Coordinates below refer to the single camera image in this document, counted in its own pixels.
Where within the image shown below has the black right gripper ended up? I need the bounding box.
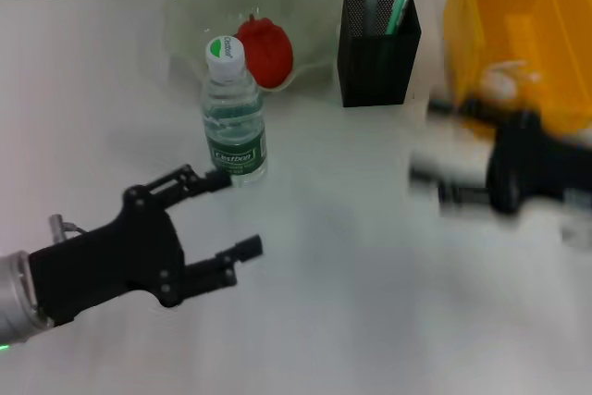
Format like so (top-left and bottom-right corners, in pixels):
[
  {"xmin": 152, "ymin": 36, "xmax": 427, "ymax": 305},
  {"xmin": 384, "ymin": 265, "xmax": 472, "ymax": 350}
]
[{"xmin": 408, "ymin": 95, "xmax": 592, "ymax": 216}]

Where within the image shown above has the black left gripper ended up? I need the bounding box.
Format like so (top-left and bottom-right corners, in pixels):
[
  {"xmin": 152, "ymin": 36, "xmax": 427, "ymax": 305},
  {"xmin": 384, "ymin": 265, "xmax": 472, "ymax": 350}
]
[{"xmin": 27, "ymin": 162, "xmax": 265, "ymax": 327}]

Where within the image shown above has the white paper ball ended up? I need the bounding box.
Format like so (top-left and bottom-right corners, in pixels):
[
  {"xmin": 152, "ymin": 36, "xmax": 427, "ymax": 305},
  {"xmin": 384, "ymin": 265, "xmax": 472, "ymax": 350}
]
[{"xmin": 482, "ymin": 59, "xmax": 543, "ymax": 96}]

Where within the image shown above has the clear green-label water bottle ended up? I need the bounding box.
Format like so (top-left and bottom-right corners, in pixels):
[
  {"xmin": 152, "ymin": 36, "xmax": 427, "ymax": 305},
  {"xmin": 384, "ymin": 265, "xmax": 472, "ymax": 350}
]
[{"xmin": 201, "ymin": 34, "xmax": 269, "ymax": 189}]

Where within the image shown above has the green utility knife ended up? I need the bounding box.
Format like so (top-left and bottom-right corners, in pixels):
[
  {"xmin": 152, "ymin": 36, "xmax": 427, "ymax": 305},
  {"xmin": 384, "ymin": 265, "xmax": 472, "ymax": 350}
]
[{"xmin": 384, "ymin": 0, "xmax": 414, "ymax": 37}]

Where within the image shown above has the grey glitter pen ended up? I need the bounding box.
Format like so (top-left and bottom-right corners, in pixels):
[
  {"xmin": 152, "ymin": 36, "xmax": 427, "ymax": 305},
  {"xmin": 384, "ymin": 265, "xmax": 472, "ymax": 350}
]
[{"xmin": 364, "ymin": 0, "xmax": 382, "ymax": 38}]

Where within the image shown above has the red-orange knobbly orange fruit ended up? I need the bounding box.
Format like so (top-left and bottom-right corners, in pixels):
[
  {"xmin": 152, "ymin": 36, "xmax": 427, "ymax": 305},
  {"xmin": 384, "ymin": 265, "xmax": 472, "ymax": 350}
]
[{"xmin": 232, "ymin": 14, "xmax": 295, "ymax": 90}]

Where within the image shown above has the black mesh pen holder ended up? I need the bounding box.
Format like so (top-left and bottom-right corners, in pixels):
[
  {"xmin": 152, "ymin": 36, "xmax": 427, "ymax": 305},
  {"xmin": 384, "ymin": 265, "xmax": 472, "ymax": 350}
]
[{"xmin": 337, "ymin": 0, "xmax": 424, "ymax": 108}]

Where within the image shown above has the pale green glass fruit plate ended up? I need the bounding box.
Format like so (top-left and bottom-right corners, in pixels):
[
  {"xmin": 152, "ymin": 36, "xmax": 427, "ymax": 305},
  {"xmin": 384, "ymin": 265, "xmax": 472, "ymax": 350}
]
[{"xmin": 163, "ymin": 0, "xmax": 341, "ymax": 92}]

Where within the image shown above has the yellow plastic bin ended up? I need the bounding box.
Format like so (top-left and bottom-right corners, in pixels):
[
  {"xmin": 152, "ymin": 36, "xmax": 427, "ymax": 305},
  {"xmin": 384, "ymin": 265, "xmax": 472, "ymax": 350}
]
[{"xmin": 443, "ymin": 0, "xmax": 592, "ymax": 138}]

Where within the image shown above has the left gripper cable with plug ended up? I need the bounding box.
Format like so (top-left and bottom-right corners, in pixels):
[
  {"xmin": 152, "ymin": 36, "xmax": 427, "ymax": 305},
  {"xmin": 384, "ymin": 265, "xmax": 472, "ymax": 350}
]
[{"xmin": 47, "ymin": 214, "xmax": 90, "ymax": 244}]

